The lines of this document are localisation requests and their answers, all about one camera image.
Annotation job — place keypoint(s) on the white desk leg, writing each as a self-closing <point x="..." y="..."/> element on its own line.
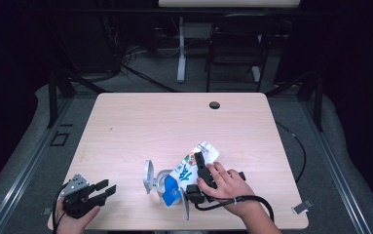
<point x="256" y="73"/>
<point x="181" y="48"/>

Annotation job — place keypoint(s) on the black metal stand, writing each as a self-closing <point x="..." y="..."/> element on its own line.
<point x="52" y="97"/>
<point x="318" y="100"/>

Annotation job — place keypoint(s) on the clear container with white lid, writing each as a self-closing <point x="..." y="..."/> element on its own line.
<point x="151" y="180"/>

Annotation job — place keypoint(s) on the person's right hand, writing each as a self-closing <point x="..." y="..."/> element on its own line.
<point x="229" y="191"/>

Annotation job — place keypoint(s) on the person's left hand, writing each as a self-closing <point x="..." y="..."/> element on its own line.
<point x="72" y="226"/>

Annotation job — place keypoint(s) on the white and blue bag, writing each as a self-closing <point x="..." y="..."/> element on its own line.
<point x="182" y="175"/>

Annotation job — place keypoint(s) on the small grey metal bracket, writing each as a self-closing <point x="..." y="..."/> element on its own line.
<point x="46" y="211"/>

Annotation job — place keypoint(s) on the aluminium floor rail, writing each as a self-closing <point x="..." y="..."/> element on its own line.
<point x="336" y="165"/>
<point x="28" y="165"/>

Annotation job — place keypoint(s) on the black folding chair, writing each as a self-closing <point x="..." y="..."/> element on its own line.
<point x="239" y="48"/>

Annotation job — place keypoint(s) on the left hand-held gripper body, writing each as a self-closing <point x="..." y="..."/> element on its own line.
<point x="75" y="203"/>

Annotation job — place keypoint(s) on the dark cabinet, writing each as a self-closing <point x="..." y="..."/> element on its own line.
<point x="86" y="42"/>

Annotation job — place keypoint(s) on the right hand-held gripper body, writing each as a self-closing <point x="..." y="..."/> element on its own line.
<point x="194" y="193"/>

